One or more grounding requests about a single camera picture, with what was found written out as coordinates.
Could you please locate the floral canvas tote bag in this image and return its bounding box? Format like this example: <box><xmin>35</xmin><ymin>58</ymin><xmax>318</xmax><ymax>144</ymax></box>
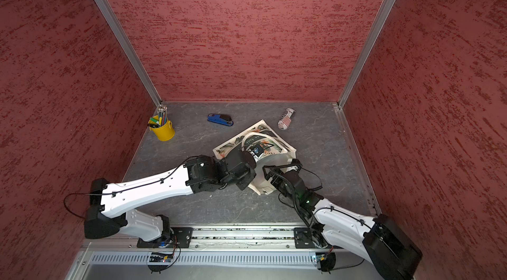
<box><xmin>213</xmin><ymin>120</ymin><xmax>297</xmax><ymax>196</ymax></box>

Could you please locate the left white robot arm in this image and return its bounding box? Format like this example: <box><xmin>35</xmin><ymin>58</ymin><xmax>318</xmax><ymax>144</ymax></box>
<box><xmin>82</xmin><ymin>149</ymin><xmax>257</xmax><ymax>243</ymax></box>

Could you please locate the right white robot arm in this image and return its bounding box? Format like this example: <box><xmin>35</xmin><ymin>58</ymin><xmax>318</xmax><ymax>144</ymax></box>
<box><xmin>262</xmin><ymin>164</ymin><xmax>423</xmax><ymax>279</ymax></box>

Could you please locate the blue black stapler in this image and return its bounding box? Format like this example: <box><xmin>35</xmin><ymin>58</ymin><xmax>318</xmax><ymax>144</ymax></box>
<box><xmin>207</xmin><ymin>114</ymin><xmax>234</xmax><ymax>126</ymax></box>

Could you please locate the flag pattern can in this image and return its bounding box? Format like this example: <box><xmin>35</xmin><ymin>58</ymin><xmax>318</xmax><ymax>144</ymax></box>
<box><xmin>277</xmin><ymin>108</ymin><xmax>295</xmax><ymax>130</ymax></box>

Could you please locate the yellow pen cup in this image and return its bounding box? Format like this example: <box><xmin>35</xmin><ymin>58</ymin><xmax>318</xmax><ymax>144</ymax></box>
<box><xmin>148</xmin><ymin>105</ymin><xmax>176</xmax><ymax>141</ymax></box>

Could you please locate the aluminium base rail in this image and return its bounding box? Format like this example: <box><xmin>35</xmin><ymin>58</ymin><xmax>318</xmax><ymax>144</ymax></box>
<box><xmin>67</xmin><ymin>223</ymin><xmax>380</xmax><ymax>279</ymax></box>

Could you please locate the right corner aluminium post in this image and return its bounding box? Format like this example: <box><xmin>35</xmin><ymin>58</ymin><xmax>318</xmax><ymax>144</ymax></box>
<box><xmin>337</xmin><ymin>0</ymin><xmax>396</xmax><ymax>110</ymax></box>

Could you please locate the corner aluminium post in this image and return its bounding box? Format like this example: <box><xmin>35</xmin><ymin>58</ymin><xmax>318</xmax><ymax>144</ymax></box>
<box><xmin>94</xmin><ymin>0</ymin><xmax>162</xmax><ymax>107</ymax></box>
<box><xmin>337</xmin><ymin>0</ymin><xmax>396</xmax><ymax>110</ymax></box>

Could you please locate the left corner aluminium post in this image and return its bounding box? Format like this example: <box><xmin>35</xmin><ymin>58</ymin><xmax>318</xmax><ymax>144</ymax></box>
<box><xmin>94</xmin><ymin>0</ymin><xmax>162</xmax><ymax>107</ymax></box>

